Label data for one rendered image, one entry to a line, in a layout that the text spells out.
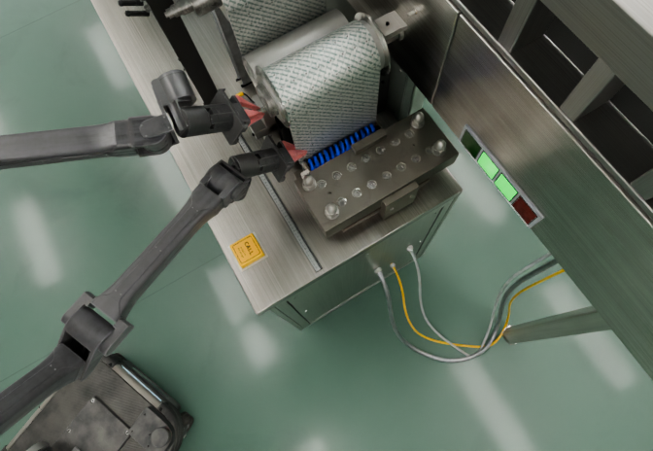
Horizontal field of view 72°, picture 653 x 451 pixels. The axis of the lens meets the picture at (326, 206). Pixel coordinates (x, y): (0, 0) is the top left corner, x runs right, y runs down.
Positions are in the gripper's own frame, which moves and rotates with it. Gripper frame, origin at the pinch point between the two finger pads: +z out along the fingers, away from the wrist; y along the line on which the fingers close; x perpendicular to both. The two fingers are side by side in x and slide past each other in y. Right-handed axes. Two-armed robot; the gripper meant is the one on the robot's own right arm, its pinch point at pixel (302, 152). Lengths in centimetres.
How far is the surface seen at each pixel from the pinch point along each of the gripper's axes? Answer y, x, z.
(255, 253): 12.1, -24.4, -13.0
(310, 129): 0.3, 9.1, -1.9
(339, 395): 57, -106, 30
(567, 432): 116, -69, 93
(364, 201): 18.3, 0.1, 7.8
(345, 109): 0.3, 14.3, 6.1
